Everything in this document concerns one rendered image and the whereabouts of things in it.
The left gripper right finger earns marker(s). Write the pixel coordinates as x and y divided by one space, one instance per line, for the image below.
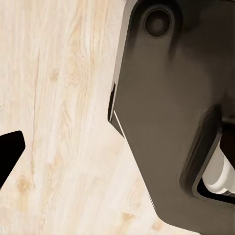
227 146

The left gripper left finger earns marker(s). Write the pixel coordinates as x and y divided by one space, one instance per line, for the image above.
12 146

